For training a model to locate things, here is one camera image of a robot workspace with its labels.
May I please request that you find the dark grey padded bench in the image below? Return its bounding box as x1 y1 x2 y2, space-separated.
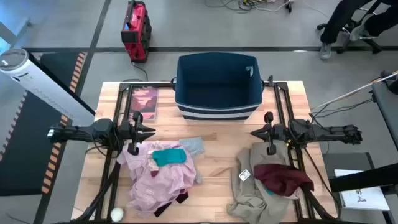
371 81 398 150

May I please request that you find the long thin rod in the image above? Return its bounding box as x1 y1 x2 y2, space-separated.
310 70 398 111

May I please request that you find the white round ball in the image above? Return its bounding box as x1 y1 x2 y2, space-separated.
111 207 125 223

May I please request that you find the grey small cloth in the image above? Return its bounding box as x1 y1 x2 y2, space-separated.
178 136 205 158

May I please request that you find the black beam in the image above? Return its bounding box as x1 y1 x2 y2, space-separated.
328 162 398 194

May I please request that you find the maroon garment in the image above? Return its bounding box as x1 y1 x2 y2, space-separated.
253 163 315 197

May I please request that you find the pale blue panel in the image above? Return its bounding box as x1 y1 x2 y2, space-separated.
0 0 32 55

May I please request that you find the red black jobsite radio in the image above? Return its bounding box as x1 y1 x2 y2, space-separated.
120 0 152 63

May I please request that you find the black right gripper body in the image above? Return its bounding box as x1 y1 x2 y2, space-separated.
264 111 289 156

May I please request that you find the white tower fan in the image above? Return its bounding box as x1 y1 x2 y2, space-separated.
0 47 96 127

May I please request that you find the black radio power cable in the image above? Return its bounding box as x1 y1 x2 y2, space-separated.
131 61 150 82

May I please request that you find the grey side table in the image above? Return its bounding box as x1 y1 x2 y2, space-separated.
322 152 376 180

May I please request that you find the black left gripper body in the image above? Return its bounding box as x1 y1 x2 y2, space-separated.
119 111 144 156

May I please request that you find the floor cable bundle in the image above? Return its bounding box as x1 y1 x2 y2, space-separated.
203 0 295 14

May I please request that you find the black orange-striped floor mat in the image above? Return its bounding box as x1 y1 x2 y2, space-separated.
0 52 90 197

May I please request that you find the navy white-striped fabric bin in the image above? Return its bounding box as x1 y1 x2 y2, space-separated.
170 52 265 121

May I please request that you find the black metal table frame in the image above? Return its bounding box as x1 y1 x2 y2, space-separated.
71 74 338 224

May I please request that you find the white paper sheet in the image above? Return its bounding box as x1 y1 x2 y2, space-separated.
334 169 391 212

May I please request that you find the person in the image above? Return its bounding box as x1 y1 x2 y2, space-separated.
319 0 398 60

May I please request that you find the khaki garment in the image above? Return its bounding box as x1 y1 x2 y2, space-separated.
226 142 308 224

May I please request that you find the black garment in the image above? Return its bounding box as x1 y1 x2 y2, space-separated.
154 190 190 218

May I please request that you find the pink shirt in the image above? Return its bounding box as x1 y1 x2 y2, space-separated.
116 140 197 218

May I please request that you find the pale patterned sock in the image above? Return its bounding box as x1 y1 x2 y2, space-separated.
148 151 160 172

